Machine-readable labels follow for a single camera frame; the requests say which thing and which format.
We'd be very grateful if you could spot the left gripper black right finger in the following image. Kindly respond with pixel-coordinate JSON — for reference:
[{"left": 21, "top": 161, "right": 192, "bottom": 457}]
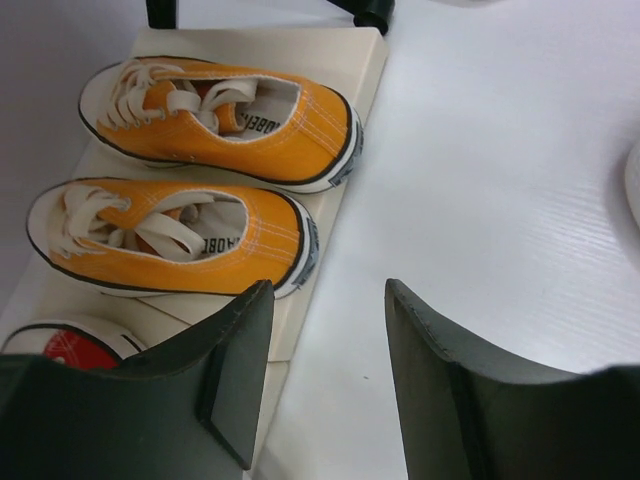
[{"left": 385, "top": 279, "right": 639, "bottom": 479}]

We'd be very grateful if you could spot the left blue sneaker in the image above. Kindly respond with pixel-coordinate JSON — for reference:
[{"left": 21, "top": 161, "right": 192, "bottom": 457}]
[{"left": 624, "top": 142, "right": 640, "bottom": 226}]

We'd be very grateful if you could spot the orange sneaker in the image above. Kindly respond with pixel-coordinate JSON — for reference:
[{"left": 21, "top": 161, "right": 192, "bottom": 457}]
[
  {"left": 78, "top": 56, "right": 364, "bottom": 194},
  {"left": 26, "top": 177, "right": 319, "bottom": 298}
]

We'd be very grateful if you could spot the red sneaker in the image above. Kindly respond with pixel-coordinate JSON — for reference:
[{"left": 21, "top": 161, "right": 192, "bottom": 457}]
[{"left": 1, "top": 316, "right": 147, "bottom": 370}]

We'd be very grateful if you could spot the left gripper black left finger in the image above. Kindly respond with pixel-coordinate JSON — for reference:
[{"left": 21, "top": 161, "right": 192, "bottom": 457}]
[{"left": 1, "top": 281, "right": 274, "bottom": 479}]

